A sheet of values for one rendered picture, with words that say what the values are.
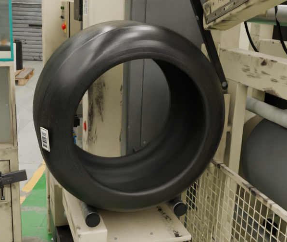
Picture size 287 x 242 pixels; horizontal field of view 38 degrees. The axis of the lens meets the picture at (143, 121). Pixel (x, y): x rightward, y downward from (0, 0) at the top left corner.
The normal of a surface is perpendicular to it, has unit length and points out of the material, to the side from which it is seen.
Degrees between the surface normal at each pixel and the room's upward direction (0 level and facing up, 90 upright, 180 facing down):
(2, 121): 90
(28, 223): 0
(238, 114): 90
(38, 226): 0
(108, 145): 90
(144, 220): 0
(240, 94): 90
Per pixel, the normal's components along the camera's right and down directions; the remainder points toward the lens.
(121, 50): 0.26, 0.10
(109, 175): 0.29, -0.63
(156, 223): 0.04, -0.96
